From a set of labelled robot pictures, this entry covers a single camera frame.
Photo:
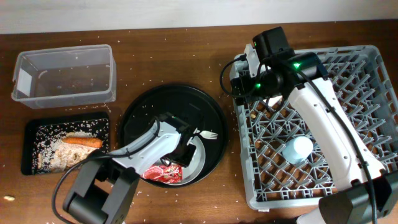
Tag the light blue plastic cup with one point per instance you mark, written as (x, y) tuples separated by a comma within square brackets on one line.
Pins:
[(297, 150)]

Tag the white plastic fork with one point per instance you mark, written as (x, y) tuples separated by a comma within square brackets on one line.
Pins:
[(206, 134)]

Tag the clear plastic bin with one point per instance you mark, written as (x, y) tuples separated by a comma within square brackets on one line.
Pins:
[(67, 76)]

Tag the grey plate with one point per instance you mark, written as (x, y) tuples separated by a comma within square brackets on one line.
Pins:
[(192, 171)]

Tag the black rectangular tray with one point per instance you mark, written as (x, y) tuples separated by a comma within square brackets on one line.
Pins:
[(26, 161)]

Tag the orange carrot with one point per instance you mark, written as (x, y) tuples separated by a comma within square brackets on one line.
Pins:
[(90, 142)]

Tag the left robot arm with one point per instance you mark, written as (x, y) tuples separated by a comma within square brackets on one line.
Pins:
[(106, 183)]

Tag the pile of rice scraps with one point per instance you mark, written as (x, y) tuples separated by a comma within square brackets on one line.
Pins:
[(68, 155)]

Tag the round black serving tray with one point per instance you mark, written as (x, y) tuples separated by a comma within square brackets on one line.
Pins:
[(188, 103)]

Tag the grey dishwasher rack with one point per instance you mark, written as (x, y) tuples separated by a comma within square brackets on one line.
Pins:
[(365, 92)]

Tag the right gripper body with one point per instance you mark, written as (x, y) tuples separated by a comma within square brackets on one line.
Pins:
[(260, 85)]

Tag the peanut on table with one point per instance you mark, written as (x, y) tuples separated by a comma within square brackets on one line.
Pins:
[(9, 198)]

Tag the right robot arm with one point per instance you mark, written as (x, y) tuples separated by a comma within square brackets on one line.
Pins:
[(317, 127)]

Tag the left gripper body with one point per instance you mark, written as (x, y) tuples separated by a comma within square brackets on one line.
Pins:
[(183, 156)]

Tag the red snack wrapper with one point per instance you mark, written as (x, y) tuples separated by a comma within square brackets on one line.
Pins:
[(166, 174)]

